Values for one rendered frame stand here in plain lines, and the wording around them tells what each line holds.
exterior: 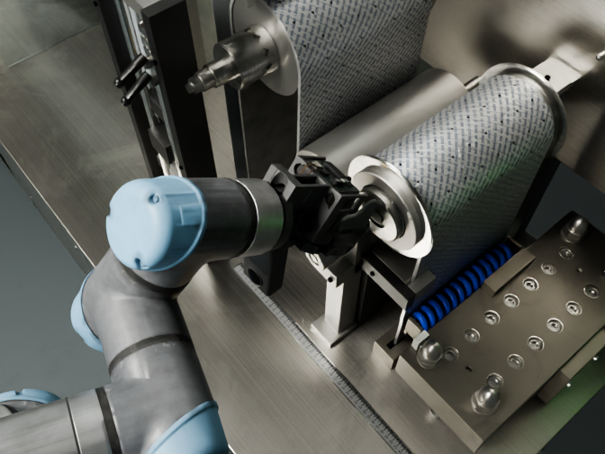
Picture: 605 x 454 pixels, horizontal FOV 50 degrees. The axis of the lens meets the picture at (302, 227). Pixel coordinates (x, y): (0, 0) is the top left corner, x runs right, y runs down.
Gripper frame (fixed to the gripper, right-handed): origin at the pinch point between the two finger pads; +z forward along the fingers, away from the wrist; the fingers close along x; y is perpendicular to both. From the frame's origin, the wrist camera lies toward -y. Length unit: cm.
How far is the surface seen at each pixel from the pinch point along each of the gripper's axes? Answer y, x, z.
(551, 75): 25.7, -1.8, 23.1
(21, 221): -113, 133, 57
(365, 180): 5.2, 1.7, -0.2
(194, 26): -4, 66, 27
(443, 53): 18.9, 17.9, 32.1
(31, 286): -119, 107, 50
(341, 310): -18.9, 0.1, 15.3
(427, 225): 5.9, -7.8, 0.4
